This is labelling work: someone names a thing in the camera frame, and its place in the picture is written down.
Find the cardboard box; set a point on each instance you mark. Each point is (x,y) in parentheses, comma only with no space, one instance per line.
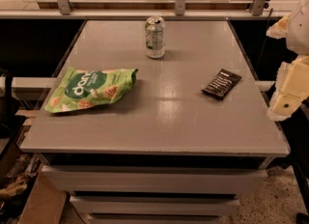
(45,203)

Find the grey drawer cabinet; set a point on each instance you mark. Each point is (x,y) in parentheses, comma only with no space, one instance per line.
(165,153)

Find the green rice chip bag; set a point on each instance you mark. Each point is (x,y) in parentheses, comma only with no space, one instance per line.
(84,89)

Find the dark brown snack packet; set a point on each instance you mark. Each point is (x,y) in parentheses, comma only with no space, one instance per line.
(222,84)

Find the white green soda can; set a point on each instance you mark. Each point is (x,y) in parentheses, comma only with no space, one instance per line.
(155,37)

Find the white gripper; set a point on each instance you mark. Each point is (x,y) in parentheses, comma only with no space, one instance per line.
(299,30)

